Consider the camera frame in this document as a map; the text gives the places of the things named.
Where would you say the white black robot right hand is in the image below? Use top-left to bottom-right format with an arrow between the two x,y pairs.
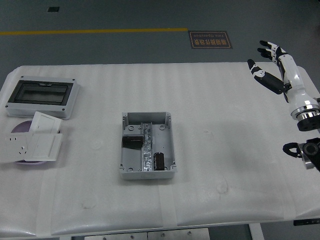
247,39 -> 317,112

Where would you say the white foam table sheet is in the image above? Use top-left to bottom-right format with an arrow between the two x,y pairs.
0,62 -> 320,237

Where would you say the black cylindrical battery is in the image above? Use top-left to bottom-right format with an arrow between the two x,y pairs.
152,151 -> 166,172

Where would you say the yellow floor line tape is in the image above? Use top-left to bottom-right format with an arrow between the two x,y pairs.
0,27 -> 189,36

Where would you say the black bar under table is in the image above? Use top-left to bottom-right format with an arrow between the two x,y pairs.
293,218 -> 320,227

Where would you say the grey distribution box dark window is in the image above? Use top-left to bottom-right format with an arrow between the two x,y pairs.
4,75 -> 81,121

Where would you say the black glossy block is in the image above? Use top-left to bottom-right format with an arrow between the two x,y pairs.
122,134 -> 145,151

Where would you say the brown floor sign orange text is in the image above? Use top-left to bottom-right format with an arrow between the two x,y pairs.
187,30 -> 233,50

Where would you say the white wall switch panel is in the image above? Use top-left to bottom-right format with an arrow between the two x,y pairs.
24,132 -> 64,161
30,111 -> 63,134

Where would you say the silver metal mounting rail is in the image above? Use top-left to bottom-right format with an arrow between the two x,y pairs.
140,121 -> 154,172

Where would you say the white wall socket panel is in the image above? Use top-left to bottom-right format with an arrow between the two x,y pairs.
0,132 -> 35,165

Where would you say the open grey plastic enclosure box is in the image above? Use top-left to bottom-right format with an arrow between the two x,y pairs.
119,111 -> 179,181

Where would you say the grey metal table frame plate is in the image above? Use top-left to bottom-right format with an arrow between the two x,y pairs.
70,227 -> 210,240

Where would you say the purple round plate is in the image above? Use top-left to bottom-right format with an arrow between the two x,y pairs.
10,120 -> 48,166

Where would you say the white table leg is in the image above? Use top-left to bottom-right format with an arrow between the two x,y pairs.
248,222 -> 264,240

